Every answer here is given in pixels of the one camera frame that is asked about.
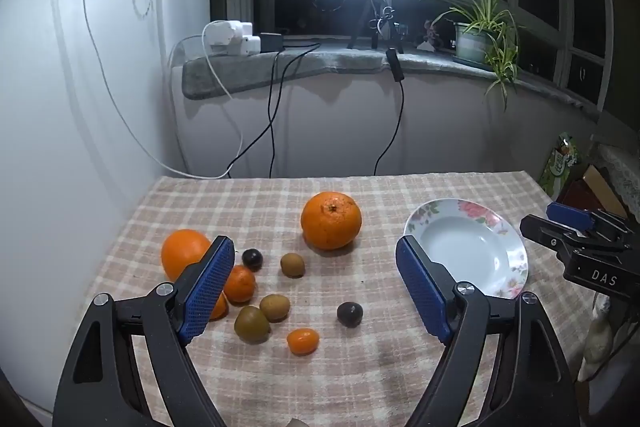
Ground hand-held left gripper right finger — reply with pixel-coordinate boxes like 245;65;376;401
395;235;583;427

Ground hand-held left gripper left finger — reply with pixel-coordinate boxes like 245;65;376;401
52;234;236;427

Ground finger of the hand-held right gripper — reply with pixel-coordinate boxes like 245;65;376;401
520;215;628;254
546;202;629;234

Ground large smooth orange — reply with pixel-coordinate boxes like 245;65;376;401
161;229;213;283

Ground green-brown kiwi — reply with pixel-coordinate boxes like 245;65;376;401
234;305;271;344

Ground white floral plate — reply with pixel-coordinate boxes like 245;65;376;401
403;198;530;300

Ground tan kiwi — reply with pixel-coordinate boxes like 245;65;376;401
259;294;291;323

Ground dark red box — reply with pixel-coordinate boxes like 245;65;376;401
555;164;628;218

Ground small mandarin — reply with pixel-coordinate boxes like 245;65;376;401
222;265;257;304
209;292;230;321

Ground green snack packet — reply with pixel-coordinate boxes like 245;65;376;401
537;132;583;200

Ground white cloth item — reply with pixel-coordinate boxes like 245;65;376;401
577;294;616;383

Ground white lace cloth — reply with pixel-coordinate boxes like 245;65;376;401
592;142;640;208

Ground small brown kiwi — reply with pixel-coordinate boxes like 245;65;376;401
280;253;306;279

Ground beige checkered tablecloth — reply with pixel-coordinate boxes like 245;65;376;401
92;169;596;427

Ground small oval kumquat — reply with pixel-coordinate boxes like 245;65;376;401
286;328;321;355

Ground large dimpled orange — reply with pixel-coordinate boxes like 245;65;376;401
300;191;362;251

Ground potted spider plant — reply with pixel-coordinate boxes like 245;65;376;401
420;0;523;110

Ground white refrigerator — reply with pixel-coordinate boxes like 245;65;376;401
0;0;186;418

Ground small flower ornament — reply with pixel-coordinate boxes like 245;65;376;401
417;19;446;52

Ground grey sill mat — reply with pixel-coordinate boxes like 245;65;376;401
181;49;601;118

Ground white power strip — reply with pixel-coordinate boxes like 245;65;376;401
202;21;263;58

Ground black power adapter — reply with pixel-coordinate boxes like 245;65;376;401
259;33;286;54

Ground black tripod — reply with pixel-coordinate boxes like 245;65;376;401
346;0;406;55

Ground short white cable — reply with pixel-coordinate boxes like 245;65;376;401
167;34;245;175

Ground black ring light cable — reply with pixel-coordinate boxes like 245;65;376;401
372;0;406;178

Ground long white cable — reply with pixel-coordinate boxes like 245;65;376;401
82;0;231;180

